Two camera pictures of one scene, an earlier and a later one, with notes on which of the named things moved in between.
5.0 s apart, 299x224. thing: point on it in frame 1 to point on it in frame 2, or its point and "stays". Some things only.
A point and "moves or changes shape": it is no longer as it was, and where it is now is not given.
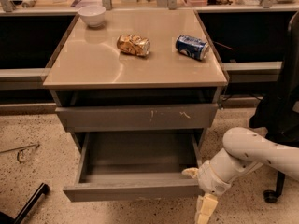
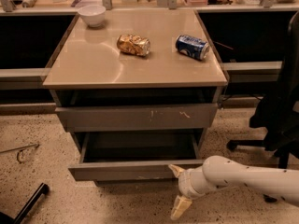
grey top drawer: (140, 117) stays
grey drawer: (135, 167) moves or changes shape
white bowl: (92, 15) stays
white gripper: (209, 178) to (184, 183)
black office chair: (277, 116) stays
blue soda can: (192, 47) stays
